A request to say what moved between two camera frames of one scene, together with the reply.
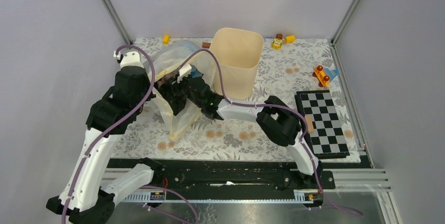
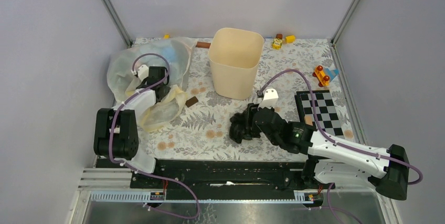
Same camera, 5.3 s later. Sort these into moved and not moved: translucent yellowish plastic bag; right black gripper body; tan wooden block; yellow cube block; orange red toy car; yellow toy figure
Moved: translucent yellowish plastic bag; right black gripper body
Not moved: yellow toy figure; yellow cube block; orange red toy car; tan wooden block
